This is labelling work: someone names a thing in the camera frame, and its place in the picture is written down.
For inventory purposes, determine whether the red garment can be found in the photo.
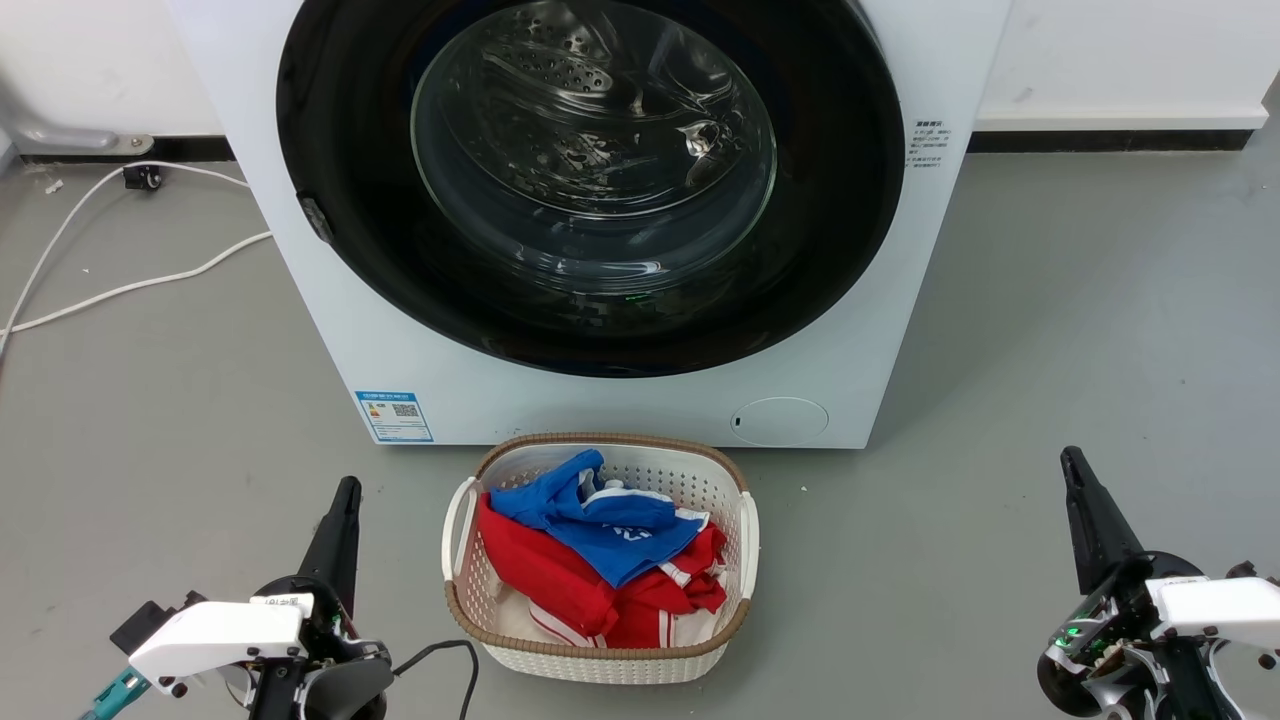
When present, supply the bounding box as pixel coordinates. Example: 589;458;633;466
474;492;729;649

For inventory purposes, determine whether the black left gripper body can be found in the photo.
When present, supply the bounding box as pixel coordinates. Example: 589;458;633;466
248;574;396;720

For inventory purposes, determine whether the blue garment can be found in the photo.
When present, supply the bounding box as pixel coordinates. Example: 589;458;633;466
488;449;711;589

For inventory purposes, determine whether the teal connector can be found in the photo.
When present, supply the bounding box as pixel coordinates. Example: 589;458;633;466
80;667;152;720

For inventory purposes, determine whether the blue energy label sticker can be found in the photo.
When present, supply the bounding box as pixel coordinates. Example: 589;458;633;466
355;390;435;444

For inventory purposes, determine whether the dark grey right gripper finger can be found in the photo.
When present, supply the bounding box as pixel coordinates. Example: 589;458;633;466
1060;446;1147;597

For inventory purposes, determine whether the white plastic laundry basket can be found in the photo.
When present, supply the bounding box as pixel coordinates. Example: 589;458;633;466
441;432;761;685

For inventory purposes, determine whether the black text instruction sticker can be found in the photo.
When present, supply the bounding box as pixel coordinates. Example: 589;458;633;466
905;118;952;172

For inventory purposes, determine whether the round white filter cover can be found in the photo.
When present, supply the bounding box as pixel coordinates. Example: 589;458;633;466
730;397;830;447

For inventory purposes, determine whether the steel perforated washer drum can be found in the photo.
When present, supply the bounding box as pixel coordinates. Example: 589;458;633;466
412;0;779;298

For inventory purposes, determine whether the white power cable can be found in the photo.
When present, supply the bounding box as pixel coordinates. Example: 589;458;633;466
0;160;251;363
0;230;274;336

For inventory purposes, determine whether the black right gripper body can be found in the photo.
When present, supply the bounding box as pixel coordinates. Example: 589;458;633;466
1036;550;1216;720

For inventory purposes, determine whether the round black glass washer door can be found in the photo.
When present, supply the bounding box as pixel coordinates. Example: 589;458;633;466
276;0;906;379

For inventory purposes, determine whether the white front-load washing machine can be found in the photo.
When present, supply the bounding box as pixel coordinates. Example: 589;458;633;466
165;0;1013;449

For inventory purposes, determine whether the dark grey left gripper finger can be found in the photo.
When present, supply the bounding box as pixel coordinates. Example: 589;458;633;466
297;476;363;613

